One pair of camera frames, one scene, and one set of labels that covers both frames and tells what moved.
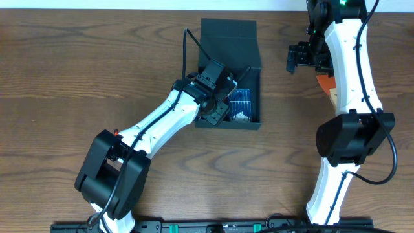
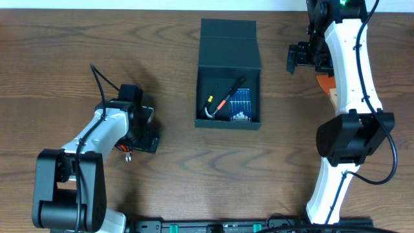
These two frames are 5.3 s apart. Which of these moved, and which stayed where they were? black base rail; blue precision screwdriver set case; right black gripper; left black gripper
Moved: left black gripper
Stayed: right black gripper; black base rail; blue precision screwdriver set case
